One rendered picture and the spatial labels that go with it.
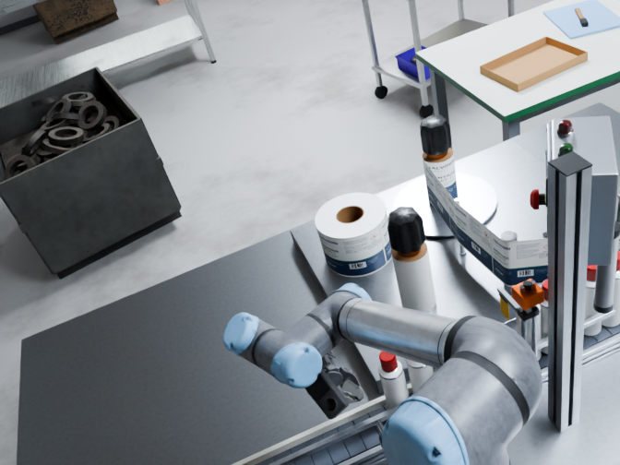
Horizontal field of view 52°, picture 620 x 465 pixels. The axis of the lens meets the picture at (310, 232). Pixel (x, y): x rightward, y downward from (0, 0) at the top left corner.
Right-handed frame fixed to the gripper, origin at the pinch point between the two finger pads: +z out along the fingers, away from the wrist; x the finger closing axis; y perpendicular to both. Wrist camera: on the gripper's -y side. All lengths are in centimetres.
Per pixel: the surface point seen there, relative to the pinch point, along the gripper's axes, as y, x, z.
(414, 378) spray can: -1.6, -10.9, 5.5
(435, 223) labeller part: 52, -34, 31
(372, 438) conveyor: -2.4, 5.8, 9.7
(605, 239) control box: -18, -55, -9
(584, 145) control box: -9, -63, -19
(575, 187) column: -17, -57, -22
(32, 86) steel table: 485, 136, 8
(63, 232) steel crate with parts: 225, 112, 13
